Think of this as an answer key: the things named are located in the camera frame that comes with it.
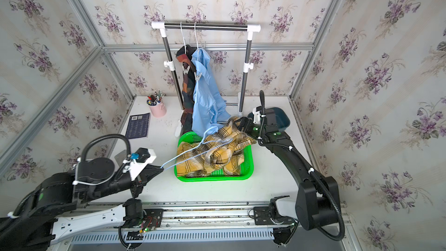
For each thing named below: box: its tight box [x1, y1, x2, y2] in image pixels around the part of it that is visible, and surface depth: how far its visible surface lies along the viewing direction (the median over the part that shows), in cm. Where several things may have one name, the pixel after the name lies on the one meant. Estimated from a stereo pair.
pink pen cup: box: [146, 88, 167, 118], surface depth 106 cm
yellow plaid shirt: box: [175, 116, 257, 178], surface depth 83 cm
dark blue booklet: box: [125, 112, 150, 139], surface depth 106 cm
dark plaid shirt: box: [175, 44, 197, 134], surface depth 73 cm
